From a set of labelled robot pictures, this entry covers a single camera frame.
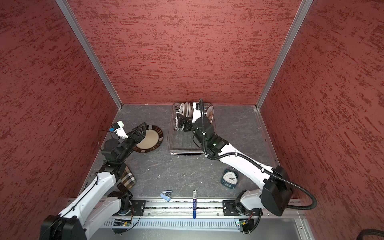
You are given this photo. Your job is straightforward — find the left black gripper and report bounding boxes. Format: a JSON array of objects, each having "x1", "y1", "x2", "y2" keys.
[{"x1": 118, "y1": 122, "x2": 148, "y2": 162}]

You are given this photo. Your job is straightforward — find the blue white striped plate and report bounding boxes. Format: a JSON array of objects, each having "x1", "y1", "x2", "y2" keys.
[{"x1": 177, "y1": 103, "x2": 184, "y2": 115}]

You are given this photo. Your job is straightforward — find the white watermelon pattern plate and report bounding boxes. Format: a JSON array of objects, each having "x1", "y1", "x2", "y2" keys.
[{"x1": 183, "y1": 102, "x2": 191, "y2": 118}]

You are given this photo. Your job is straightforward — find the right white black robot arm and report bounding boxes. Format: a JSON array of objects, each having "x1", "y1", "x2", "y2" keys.
[{"x1": 177, "y1": 111, "x2": 293, "y2": 217}]

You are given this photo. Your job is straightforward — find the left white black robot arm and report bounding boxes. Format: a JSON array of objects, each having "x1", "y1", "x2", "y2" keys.
[{"x1": 40, "y1": 121, "x2": 147, "y2": 240}]

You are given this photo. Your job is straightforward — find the rearmost brown rim plate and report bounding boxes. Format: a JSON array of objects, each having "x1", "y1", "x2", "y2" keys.
[{"x1": 206, "y1": 105, "x2": 214, "y2": 123}]

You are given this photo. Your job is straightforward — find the plaid fabric pouch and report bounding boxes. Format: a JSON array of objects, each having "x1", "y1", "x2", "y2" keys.
[{"x1": 121, "y1": 166, "x2": 137, "y2": 190}]

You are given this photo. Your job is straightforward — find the blue marker pen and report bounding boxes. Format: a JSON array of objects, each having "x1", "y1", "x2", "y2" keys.
[{"x1": 193, "y1": 190, "x2": 197, "y2": 219}]

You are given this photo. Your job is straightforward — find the light blue clip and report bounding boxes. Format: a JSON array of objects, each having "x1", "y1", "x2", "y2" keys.
[{"x1": 160, "y1": 191, "x2": 173, "y2": 202}]

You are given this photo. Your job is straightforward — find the green alarm clock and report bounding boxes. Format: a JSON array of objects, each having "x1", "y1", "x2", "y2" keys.
[{"x1": 221, "y1": 169, "x2": 238, "y2": 189}]

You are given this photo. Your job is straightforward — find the left small circuit board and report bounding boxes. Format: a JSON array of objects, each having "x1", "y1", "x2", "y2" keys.
[{"x1": 111, "y1": 219, "x2": 132, "y2": 235}]

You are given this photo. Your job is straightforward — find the small circuit board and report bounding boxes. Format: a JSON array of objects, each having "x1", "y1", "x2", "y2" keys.
[
  {"x1": 111, "y1": 219, "x2": 132, "y2": 235},
  {"x1": 237, "y1": 219, "x2": 255, "y2": 235}
]

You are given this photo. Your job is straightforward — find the right small circuit board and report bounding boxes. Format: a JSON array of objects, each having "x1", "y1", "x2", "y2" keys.
[{"x1": 237, "y1": 219, "x2": 255, "y2": 235}]

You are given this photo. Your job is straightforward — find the metal wire dish rack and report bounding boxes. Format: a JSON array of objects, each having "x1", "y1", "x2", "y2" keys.
[{"x1": 167, "y1": 102, "x2": 204, "y2": 156}]

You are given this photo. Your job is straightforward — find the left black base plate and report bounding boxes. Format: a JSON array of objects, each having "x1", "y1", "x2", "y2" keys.
[{"x1": 117, "y1": 200, "x2": 147, "y2": 217}]

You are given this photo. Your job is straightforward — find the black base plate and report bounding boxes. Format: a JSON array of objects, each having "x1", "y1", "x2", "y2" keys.
[
  {"x1": 117, "y1": 200, "x2": 147, "y2": 217},
  {"x1": 222, "y1": 200, "x2": 263, "y2": 217}
]

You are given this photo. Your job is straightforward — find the aluminium front rail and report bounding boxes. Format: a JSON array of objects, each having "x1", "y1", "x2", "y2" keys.
[{"x1": 98, "y1": 197, "x2": 307, "y2": 219}]

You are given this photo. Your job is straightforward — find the white slotted cable duct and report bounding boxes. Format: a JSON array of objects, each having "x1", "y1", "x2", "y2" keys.
[{"x1": 101, "y1": 218, "x2": 239, "y2": 232}]

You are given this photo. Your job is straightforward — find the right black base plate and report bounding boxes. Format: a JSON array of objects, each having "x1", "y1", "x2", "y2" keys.
[{"x1": 222, "y1": 200, "x2": 263, "y2": 217}]

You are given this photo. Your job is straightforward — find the black corrugated cable conduit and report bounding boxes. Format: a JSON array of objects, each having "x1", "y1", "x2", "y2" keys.
[{"x1": 198, "y1": 98, "x2": 318, "y2": 211}]

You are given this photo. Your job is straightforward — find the left aluminium corner post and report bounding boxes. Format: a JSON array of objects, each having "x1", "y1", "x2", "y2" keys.
[{"x1": 56, "y1": 0, "x2": 123, "y2": 110}]

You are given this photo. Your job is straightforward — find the aluminium corner post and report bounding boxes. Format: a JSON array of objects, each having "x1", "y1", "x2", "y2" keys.
[
  {"x1": 56, "y1": 0, "x2": 123, "y2": 110},
  {"x1": 256, "y1": 0, "x2": 313, "y2": 111}
]

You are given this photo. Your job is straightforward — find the right aluminium corner post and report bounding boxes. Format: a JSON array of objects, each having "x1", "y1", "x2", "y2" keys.
[{"x1": 256, "y1": 0, "x2": 313, "y2": 111}]

